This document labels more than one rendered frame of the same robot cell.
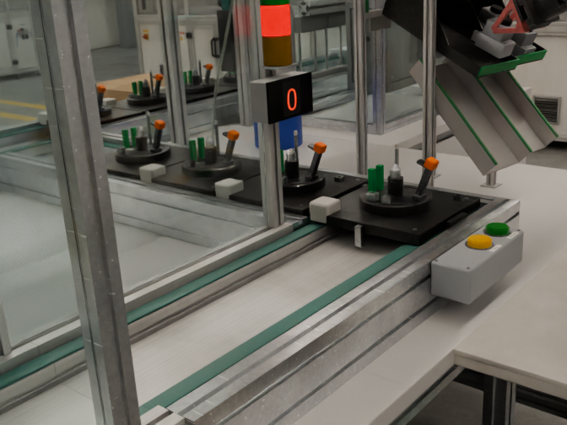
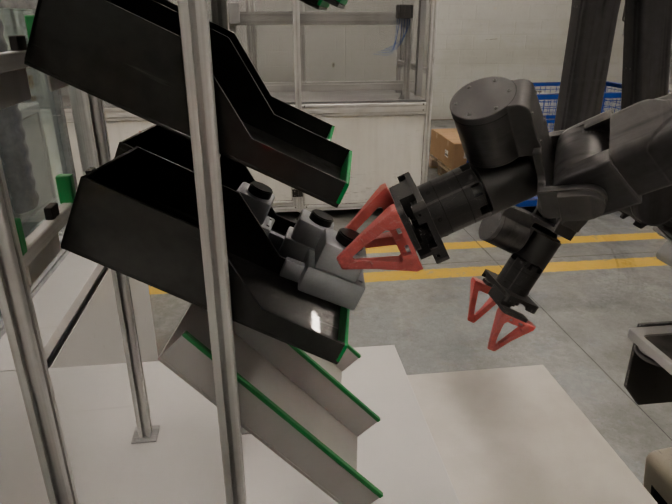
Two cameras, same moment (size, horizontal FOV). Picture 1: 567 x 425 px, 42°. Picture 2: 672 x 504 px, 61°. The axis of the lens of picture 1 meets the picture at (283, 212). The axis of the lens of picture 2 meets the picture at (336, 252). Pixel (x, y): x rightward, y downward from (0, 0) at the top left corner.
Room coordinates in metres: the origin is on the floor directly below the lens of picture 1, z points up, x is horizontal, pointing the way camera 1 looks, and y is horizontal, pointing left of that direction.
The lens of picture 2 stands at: (1.16, -0.05, 1.50)
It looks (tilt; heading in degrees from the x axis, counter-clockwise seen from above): 22 degrees down; 312
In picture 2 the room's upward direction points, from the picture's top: straight up
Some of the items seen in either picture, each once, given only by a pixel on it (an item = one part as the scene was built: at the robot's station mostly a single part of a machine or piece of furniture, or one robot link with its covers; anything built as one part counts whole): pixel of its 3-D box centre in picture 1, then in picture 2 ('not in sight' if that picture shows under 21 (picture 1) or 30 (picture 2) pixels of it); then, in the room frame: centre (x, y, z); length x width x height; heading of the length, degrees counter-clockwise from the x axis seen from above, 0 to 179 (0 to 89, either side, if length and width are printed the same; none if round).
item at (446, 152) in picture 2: not in sight; (497, 154); (3.83, -5.42, 0.20); 1.20 x 0.80 x 0.41; 50
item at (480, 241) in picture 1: (479, 244); not in sight; (1.16, -0.33, 0.96); 0.04 x 0.04 x 0.02
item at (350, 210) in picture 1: (395, 208); not in sight; (1.37, -0.22, 0.96); 0.24 x 0.24 x 0.02; 50
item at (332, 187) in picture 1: (291, 166); not in sight; (1.53, -0.02, 1.01); 0.24 x 0.24 x 0.13; 50
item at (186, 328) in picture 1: (290, 284); not in sight; (1.15, -0.01, 0.91); 0.84 x 0.28 x 0.10; 140
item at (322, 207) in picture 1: (325, 210); not in sight; (1.36, -0.08, 0.97); 0.05 x 0.05 x 0.04; 50
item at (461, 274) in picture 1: (478, 260); not in sight; (1.16, -0.33, 0.93); 0.21 x 0.07 x 0.06; 140
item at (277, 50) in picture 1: (277, 50); not in sight; (1.30, 0.00, 1.28); 0.05 x 0.05 x 0.05
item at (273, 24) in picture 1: (275, 19); not in sight; (1.30, 0.00, 1.33); 0.05 x 0.05 x 0.05
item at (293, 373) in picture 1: (387, 302); not in sight; (1.06, -0.16, 0.91); 0.89 x 0.06 x 0.11; 140
